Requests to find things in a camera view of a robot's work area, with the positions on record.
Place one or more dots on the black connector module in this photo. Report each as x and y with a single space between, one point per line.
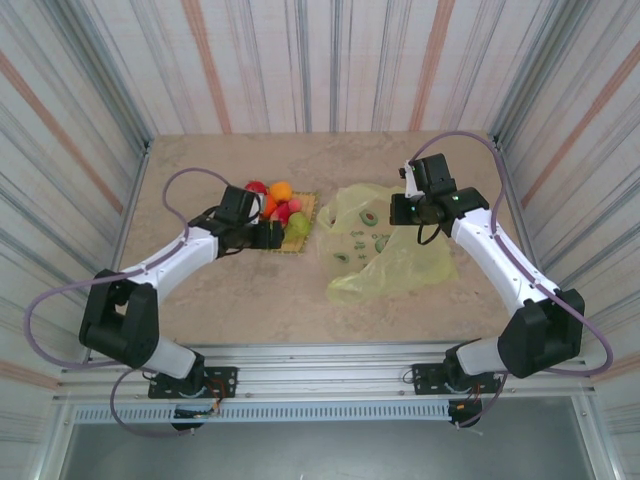
187 425
465 412

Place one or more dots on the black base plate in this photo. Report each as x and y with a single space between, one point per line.
425 375
225 377

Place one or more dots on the small orange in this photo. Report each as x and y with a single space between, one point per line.
270 205

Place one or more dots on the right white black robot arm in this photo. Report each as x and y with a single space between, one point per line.
500 260

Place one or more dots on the yellow-green printed plastic bag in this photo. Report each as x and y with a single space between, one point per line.
380 270

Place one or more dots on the large orange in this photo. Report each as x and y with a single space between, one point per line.
281 190

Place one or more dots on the woven bamboo mat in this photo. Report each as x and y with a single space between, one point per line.
295 245

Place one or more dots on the aluminium rail frame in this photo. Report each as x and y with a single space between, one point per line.
320 370

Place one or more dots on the pink peach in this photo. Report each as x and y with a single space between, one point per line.
298 204

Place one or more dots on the red-pink fruit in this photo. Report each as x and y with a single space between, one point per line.
282 211

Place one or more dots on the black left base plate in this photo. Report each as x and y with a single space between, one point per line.
225 377

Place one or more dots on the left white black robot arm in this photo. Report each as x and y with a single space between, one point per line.
170 260

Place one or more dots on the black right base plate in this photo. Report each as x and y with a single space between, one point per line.
425 375

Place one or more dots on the green pear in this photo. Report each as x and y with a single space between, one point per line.
298 223

